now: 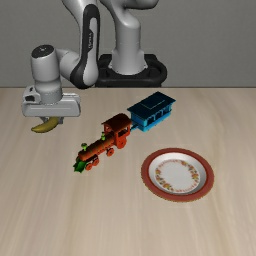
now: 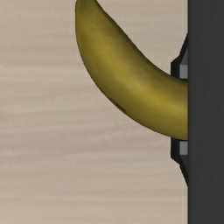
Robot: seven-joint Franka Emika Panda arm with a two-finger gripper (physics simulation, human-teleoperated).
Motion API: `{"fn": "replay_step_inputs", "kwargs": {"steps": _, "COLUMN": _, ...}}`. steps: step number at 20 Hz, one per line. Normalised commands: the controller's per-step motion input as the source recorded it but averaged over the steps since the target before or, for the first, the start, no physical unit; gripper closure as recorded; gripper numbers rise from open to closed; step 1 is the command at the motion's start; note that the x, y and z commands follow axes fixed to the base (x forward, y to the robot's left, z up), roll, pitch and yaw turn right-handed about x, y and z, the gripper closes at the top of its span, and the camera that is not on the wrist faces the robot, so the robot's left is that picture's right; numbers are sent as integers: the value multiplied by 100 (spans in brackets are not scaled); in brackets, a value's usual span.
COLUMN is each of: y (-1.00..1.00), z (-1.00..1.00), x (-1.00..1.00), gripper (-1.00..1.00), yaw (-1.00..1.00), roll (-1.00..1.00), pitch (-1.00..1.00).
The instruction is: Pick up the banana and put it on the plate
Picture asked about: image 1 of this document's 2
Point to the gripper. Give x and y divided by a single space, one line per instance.
53 107

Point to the yellow banana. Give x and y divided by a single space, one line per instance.
44 126

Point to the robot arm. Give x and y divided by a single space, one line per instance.
125 43

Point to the red rimmed white plate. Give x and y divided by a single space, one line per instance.
177 174

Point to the red toy locomotive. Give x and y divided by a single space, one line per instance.
106 138

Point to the blue toy train wagon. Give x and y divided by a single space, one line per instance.
151 111

